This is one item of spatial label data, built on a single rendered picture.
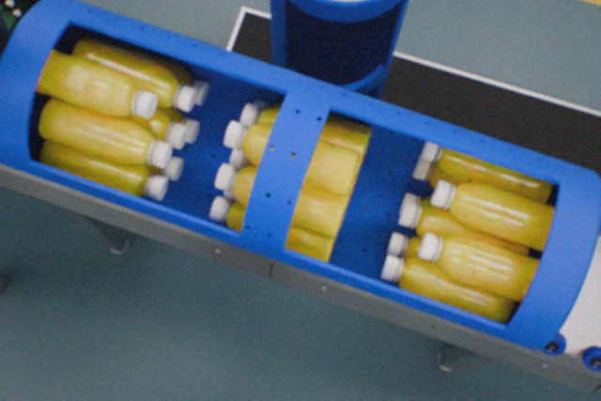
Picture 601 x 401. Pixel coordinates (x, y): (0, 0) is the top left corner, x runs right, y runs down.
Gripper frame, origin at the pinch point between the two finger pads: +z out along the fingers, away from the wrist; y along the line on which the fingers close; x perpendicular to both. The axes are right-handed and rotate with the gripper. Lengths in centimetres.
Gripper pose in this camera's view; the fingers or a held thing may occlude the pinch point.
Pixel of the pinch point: (3, 70)
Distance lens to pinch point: 132.3
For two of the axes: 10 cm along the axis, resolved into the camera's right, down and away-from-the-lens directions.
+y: -3.3, 9.1, -2.7
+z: -0.2, 2.8, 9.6
